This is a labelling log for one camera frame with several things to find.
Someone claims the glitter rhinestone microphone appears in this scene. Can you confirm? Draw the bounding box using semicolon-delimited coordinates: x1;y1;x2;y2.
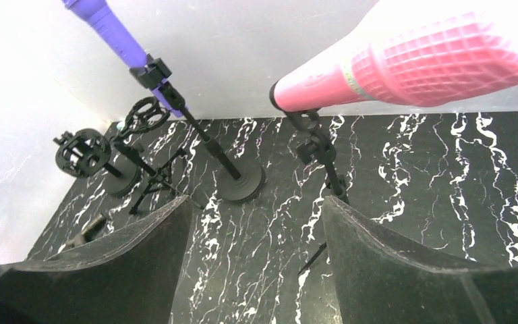
59;213;107;253

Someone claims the pink microphone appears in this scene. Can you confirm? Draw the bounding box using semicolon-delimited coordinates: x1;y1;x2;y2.
269;1;518;113

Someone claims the tripod shock mount stand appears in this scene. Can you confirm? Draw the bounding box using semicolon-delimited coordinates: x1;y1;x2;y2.
112;96;204;215

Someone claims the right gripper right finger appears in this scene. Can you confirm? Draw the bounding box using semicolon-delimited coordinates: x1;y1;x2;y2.
322;196;518;323

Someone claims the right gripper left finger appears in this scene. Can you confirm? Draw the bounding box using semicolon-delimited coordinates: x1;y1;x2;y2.
0;196;193;323

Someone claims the tripod stand with clip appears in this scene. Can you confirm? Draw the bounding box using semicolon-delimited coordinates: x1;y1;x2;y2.
281;108;351;276

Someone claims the round base shock mount stand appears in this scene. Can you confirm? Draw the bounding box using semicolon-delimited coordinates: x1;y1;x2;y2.
53;128;142;198

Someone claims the round base clip stand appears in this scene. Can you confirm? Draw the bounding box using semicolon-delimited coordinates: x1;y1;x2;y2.
129;55;265;203

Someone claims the purple microphone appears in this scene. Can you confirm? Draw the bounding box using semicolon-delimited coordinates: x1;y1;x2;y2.
63;0;183;117

